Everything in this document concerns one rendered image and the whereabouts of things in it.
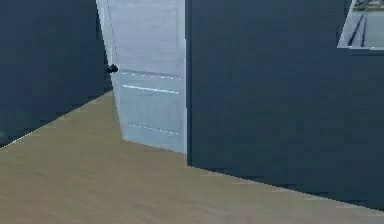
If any pale grey room door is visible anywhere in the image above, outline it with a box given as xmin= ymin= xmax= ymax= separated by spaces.
xmin=95 ymin=0 xmax=188 ymax=155

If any white framed window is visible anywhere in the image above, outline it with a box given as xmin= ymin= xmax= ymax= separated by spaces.
xmin=337 ymin=0 xmax=384 ymax=51

